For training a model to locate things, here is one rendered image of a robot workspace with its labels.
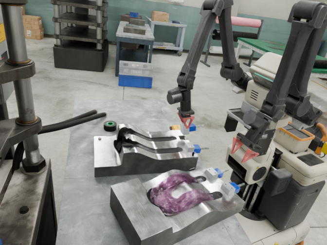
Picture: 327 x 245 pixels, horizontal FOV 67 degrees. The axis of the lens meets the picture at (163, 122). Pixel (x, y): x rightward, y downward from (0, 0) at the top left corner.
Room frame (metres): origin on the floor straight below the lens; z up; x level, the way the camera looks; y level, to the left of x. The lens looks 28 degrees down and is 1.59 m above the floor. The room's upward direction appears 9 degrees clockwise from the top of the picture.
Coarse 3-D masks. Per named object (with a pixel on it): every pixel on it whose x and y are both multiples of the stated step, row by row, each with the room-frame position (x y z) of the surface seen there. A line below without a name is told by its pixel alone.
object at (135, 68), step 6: (120, 60) 4.48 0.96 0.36; (120, 66) 4.48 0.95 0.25; (126, 66) 4.50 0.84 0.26; (132, 66) 4.52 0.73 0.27; (138, 66) 4.55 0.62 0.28; (144, 66) 4.57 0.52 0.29; (150, 66) 4.59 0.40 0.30; (120, 72) 4.11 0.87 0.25; (126, 72) 4.14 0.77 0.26; (132, 72) 4.16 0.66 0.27; (138, 72) 4.35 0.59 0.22; (144, 72) 4.20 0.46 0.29; (150, 72) 4.22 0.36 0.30
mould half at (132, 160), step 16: (96, 144) 1.03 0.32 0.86; (112, 144) 1.05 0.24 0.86; (144, 144) 1.03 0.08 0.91; (160, 144) 1.08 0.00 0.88; (176, 144) 1.10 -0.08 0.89; (96, 160) 0.91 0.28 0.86; (112, 160) 0.92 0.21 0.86; (128, 160) 0.91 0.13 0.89; (144, 160) 0.93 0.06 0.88; (160, 160) 0.95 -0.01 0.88; (176, 160) 0.98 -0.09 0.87; (192, 160) 1.01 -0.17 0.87; (96, 176) 0.86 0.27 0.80
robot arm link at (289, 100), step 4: (288, 96) 1.03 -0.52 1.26; (292, 96) 1.02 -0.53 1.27; (288, 100) 1.01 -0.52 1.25; (292, 100) 1.00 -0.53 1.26; (296, 100) 0.99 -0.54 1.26; (288, 104) 1.00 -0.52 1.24; (292, 104) 0.99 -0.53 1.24; (288, 108) 1.00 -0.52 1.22; (292, 108) 0.98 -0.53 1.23; (292, 112) 0.99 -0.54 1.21
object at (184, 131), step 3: (180, 123) 1.19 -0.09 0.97; (183, 123) 1.18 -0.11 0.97; (186, 123) 1.18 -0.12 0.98; (192, 123) 1.21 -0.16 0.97; (180, 126) 1.19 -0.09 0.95; (183, 126) 1.15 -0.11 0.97; (192, 126) 1.17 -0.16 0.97; (195, 126) 1.17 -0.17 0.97; (198, 126) 1.20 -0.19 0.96; (201, 126) 1.20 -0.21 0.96; (183, 129) 1.15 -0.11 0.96; (186, 129) 1.15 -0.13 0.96; (189, 129) 1.16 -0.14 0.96; (192, 129) 1.17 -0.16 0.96; (195, 129) 1.17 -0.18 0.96; (183, 132) 1.15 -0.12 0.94; (186, 132) 1.15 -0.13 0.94
